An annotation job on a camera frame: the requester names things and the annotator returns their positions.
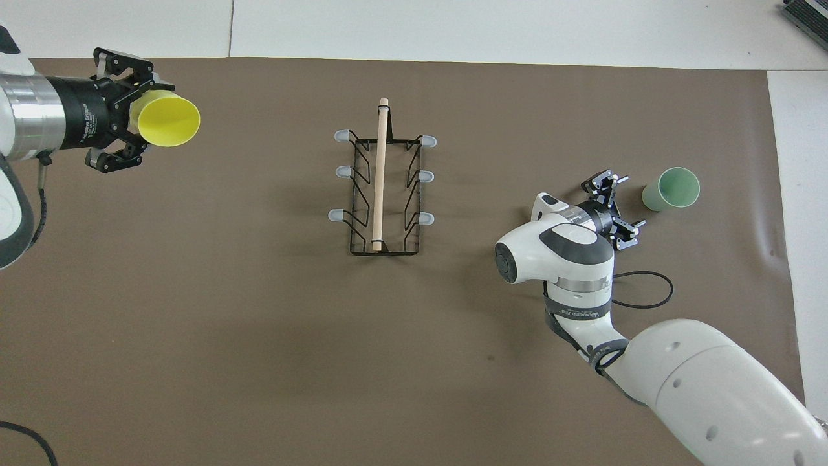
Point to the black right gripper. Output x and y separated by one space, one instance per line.
600 217

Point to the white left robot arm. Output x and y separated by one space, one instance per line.
26 116

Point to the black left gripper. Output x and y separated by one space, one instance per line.
84 113

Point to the pale green cup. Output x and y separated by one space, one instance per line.
676 188

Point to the brown table mat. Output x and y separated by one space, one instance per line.
259 356

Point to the yellow cup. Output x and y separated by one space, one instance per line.
168 120

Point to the dark grey device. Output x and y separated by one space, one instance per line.
808 13

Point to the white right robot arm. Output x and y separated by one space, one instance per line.
711 388

